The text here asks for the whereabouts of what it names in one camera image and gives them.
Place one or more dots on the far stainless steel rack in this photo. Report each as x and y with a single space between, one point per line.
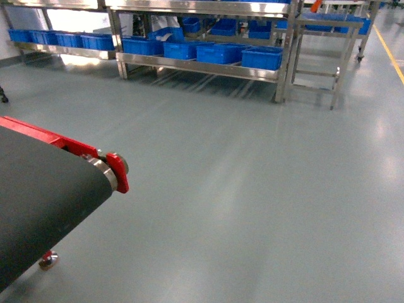
364 12

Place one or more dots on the dark conveyor belt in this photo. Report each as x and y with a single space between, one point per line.
41 202

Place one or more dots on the stainless steel flow rack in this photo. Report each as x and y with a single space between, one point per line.
209 22

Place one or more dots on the stainless steel side table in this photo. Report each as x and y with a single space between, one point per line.
320 53

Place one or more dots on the blue plastic bin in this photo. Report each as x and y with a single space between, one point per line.
269 58
183 50
142 46
220 53

